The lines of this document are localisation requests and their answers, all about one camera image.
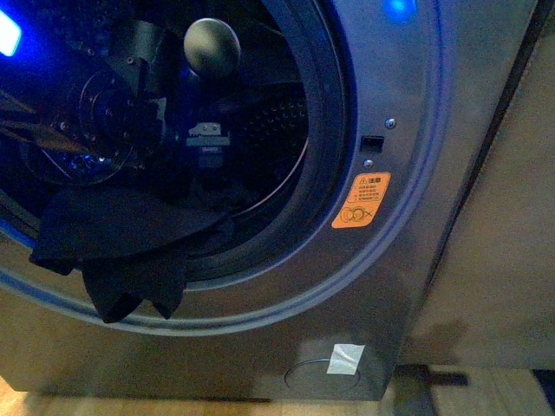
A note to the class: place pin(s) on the dark navy garment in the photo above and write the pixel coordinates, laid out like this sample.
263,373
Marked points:
130,246

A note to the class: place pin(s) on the grey front-load washing machine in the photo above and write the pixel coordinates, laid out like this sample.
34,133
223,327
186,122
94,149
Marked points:
430,79

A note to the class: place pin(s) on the steel washing machine drum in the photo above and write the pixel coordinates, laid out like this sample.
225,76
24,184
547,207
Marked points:
246,80

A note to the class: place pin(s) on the black rubber door gasket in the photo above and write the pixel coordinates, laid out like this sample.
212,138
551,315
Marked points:
287,246

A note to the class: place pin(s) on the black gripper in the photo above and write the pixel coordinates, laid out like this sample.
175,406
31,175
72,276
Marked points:
209,144

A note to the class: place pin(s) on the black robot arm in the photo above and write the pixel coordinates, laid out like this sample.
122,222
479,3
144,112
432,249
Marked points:
75,113

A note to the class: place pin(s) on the orange warning sticker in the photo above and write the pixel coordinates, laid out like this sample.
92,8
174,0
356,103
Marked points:
363,200

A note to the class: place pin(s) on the silver tape patch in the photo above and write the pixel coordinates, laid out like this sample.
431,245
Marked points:
345,359

